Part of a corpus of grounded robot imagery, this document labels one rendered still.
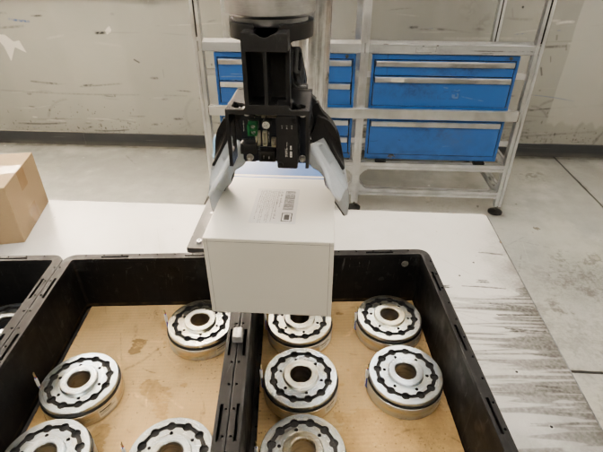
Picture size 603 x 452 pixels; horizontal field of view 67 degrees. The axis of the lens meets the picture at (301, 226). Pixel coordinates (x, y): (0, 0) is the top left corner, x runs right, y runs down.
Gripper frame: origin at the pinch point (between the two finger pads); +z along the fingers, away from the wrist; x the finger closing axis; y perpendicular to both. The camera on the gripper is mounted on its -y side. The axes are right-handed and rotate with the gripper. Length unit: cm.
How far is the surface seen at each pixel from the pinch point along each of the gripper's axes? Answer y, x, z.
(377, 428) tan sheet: 7.4, 12.8, 28.4
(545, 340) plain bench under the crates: -22, 49, 42
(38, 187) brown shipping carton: -66, -77, 36
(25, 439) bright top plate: 13.6, -30.2, 25.5
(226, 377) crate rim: 8.5, -6.0, 18.4
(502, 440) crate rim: 14.6, 24.3, 18.3
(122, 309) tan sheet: -12.2, -29.3, 28.6
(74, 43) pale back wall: -279, -173, 40
